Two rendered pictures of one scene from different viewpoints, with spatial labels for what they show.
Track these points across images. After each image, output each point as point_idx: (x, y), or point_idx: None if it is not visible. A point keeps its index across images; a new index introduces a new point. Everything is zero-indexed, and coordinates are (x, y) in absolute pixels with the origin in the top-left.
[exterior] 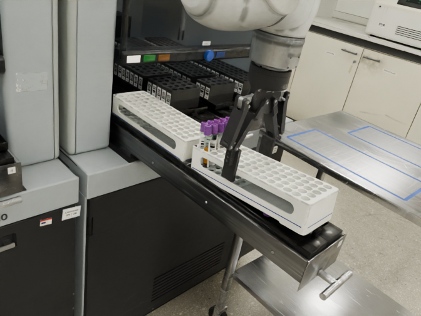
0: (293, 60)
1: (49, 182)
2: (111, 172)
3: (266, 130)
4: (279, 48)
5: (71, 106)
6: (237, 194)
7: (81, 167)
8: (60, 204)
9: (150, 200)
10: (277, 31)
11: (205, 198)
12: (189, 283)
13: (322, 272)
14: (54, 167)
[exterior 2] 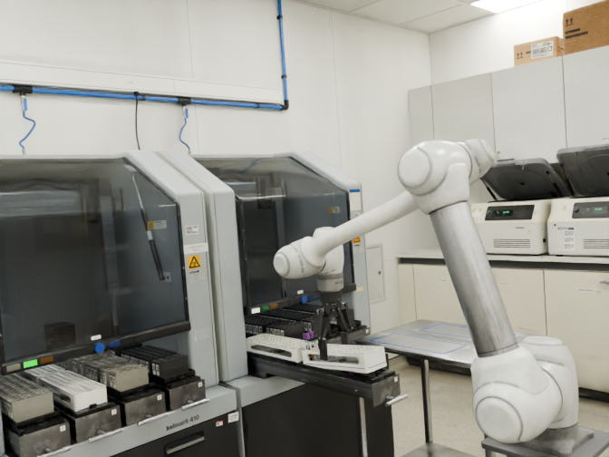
0: (339, 285)
1: (218, 393)
2: (254, 385)
3: (342, 329)
4: (329, 280)
5: (223, 347)
6: (332, 367)
7: (235, 385)
8: (226, 409)
9: (284, 411)
10: (325, 273)
11: (315, 377)
12: None
13: (388, 396)
14: (218, 388)
